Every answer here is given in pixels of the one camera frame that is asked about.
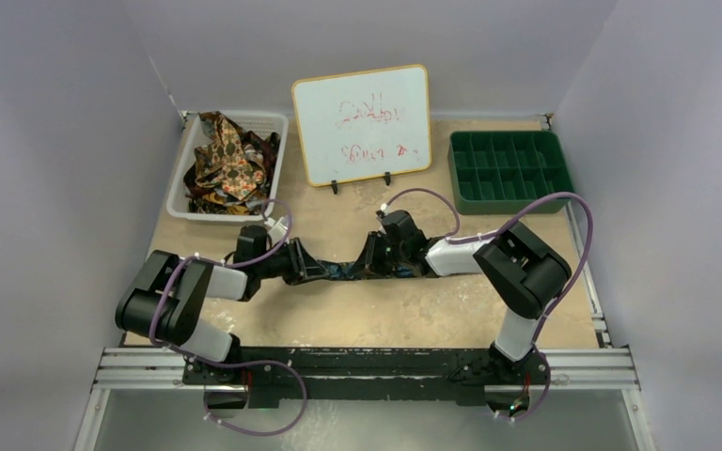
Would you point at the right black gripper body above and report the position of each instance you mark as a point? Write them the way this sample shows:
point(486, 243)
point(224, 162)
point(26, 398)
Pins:
point(376, 254)

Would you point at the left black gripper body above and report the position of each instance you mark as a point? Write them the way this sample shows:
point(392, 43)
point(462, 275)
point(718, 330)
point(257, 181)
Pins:
point(275, 266)

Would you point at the blue floral necktie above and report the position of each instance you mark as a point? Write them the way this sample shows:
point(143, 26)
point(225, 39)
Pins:
point(341, 272)

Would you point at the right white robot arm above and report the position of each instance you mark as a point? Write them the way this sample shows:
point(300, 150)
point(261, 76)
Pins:
point(524, 270)

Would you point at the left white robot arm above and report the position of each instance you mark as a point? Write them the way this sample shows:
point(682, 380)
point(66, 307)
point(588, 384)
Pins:
point(164, 301)

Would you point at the white plastic basket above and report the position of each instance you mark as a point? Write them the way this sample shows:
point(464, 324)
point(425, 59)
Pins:
point(263, 123)

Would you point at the orange patterned necktie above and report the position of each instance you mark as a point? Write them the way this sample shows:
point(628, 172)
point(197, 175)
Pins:
point(226, 165)

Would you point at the green compartment tray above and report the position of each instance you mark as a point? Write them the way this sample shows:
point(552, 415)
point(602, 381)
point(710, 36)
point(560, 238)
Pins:
point(501, 172)

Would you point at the small whiteboard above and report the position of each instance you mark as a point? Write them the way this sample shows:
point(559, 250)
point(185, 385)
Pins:
point(364, 125)

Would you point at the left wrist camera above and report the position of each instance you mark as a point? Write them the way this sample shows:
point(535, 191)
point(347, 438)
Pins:
point(278, 229)

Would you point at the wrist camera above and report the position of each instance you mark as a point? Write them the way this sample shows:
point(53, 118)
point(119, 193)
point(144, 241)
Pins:
point(386, 211)
point(278, 229)

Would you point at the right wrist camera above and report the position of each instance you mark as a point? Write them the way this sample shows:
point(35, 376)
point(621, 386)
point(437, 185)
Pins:
point(386, 211)

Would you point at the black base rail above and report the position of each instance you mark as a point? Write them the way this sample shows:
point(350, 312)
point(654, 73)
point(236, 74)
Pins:
point(469, 377)

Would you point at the aluminium frame rail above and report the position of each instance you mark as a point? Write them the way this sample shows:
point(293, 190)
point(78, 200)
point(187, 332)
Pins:
point(160, 369)

